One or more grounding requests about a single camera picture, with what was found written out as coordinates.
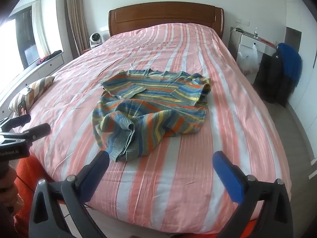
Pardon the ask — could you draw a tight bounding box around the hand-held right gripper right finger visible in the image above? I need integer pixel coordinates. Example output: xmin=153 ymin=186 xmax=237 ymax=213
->
xmin=212 ymin=151 xmax=294 ymax=238

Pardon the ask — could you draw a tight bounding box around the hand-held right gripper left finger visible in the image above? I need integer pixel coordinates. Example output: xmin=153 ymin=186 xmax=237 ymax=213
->
xmin=28 ymin=150 xmax=111 ymax=238

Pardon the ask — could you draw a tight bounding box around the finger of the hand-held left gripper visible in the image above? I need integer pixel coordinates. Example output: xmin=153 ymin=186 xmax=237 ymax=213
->
xmin=0 ymin=123 xmax=51 ymax=146
xmin=0 ymin=114 xmax=31 ymax=132

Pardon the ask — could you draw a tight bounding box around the striped knit sweater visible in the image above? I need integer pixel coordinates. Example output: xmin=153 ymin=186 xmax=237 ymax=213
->
xmin=92 ymin=69 xmax=211 ymax=163

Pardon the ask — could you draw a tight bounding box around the dark clothes pile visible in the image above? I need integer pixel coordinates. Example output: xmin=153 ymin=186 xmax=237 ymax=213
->
xmin=36 ymin=50 xmax=62 ymax=66

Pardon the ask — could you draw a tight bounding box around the person's left hand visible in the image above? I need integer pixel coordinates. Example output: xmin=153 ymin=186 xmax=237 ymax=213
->
xmin=0 ymin=162 xmax=20 ymax=205

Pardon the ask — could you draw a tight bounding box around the small dark object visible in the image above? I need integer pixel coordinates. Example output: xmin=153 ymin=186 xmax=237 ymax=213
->
xmin=17 ymin=100 xmax=29 ymax=116

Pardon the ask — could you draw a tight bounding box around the striped pillow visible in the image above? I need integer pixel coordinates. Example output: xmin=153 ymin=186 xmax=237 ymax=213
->
xmin=8 ymin=76 xmax=55 ymax=116

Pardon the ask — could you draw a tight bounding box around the pink striped bed sheet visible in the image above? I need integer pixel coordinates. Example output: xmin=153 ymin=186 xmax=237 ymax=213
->
xmin=10 ymin=22 xmax=293 ymax=236

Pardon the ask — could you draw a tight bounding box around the white window bench cabinet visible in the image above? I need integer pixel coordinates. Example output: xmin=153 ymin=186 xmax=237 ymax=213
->
xmin=0 ymin=51 xmax=66 ymax=119

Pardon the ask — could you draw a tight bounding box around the window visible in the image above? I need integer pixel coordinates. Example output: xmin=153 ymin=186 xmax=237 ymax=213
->
xmin=0 ymin=5 xmax=40 ymax=72

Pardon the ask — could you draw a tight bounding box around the white sheer curtain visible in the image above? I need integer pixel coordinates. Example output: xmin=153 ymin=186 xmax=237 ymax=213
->
xmin=32 ymin=0 xmax=51 ymax=60

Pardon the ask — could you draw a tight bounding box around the black jacket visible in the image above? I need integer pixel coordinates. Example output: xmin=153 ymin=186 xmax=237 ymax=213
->
xmin=253 ymin=47 xmax=294 ymax=108

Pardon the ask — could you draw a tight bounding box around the white round fan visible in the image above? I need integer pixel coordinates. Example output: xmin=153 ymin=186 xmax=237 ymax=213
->
xmin=89 ymin=32 xmax=103 ymax=49

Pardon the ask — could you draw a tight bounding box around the white plastic bag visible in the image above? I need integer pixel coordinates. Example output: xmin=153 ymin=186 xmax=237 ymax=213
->
xmin=236 ymin=42 xmax=259 ymax=76

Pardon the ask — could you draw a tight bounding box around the brown curtain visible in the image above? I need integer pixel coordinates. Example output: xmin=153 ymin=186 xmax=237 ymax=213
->
xmin=65 ymin=0 xmax=90 ymax=60

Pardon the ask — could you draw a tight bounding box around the white wardrobe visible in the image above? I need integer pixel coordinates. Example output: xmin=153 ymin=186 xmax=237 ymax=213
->
xmin=285 ymin=0 xmax=317 ymax=154

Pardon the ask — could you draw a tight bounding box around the blue garment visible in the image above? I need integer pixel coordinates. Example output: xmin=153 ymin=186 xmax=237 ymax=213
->
xmin=277 ymin=43 xmax=303 ymax=90

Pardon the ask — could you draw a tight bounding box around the white desk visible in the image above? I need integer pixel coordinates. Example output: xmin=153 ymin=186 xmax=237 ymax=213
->
xmin=230 ymin=26 xmax=278 ymax=55

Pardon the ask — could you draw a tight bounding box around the wooden headboard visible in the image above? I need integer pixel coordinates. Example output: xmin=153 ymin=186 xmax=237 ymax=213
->
xmin=108 ymin=4 xmax=224 ymax=39

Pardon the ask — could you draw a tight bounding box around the white cable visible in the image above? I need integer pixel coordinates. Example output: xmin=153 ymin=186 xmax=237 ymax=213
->
xmin=229 ymin=27 xmax=244 ymax=52

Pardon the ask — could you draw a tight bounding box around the grey wall panel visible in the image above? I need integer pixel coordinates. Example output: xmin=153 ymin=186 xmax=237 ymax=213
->
xmin=285 ymin=27 xmax=302 ymax=52

